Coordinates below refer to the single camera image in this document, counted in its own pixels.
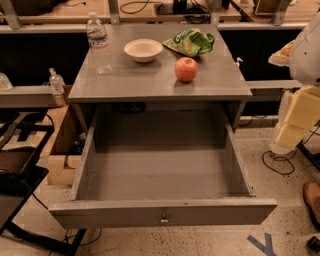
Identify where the clear plastic water bottle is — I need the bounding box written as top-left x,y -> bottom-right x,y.
86,12 -> 112,74

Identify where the small white pump bottle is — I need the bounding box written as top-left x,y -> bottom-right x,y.
235,57 -> 243,67

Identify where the black office chair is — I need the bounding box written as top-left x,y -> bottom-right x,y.
0,111 -> 86,256

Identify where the grey cabinet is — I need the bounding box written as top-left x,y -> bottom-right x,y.
69,24 -> 251,127

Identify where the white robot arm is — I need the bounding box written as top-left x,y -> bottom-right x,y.
268,13 -> 320,155

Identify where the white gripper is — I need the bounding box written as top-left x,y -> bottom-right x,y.
269,84 -> 320,155

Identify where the clear sanitizer pump bottle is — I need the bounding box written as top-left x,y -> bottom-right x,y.
49,68 -> 66,107

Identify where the red apple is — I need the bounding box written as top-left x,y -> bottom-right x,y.
175,57 -> 198,83

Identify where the brown shoe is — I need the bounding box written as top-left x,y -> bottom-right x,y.
303,182 -> 320,230

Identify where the green chip bag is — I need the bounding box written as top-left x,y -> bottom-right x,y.
162,28 -> 215,57

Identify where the open grey top drawer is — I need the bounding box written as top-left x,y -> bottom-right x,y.
49,104 -> 277,229

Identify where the cardboard box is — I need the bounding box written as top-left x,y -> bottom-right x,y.
39,84 -> 84,186

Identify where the black cable on bench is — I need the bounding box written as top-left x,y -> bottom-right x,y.
119,0 -> 164,15

